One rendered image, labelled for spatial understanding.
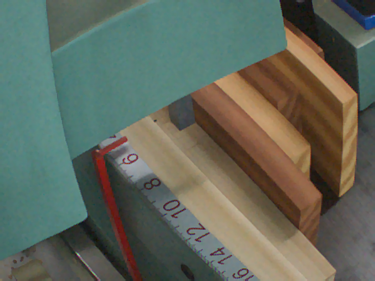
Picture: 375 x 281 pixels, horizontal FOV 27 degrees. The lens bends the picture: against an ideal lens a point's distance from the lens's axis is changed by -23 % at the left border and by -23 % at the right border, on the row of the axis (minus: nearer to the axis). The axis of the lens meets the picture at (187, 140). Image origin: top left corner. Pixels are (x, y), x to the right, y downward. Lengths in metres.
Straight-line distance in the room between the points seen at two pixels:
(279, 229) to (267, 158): 0.04
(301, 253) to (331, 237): 0.06
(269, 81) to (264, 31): 0.07
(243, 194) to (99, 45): 0.13
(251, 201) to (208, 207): 0.02
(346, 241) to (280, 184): 0.07
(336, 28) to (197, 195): 0.16
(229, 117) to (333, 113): 0.06
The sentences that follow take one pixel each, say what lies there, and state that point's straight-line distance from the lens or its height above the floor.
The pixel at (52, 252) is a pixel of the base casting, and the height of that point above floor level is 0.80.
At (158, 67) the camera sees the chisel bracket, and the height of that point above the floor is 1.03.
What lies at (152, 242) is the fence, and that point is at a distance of 0.49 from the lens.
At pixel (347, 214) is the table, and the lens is 0.51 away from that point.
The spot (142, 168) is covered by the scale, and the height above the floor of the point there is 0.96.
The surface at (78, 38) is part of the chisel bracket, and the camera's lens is 0.38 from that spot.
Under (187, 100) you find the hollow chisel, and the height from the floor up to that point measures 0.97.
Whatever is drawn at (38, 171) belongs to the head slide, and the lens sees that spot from 0.36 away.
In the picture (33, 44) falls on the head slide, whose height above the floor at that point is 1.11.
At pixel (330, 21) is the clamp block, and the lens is 0.56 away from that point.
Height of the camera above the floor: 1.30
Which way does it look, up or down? 45 degrees down
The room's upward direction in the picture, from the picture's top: 9 degrees counter-clockwise
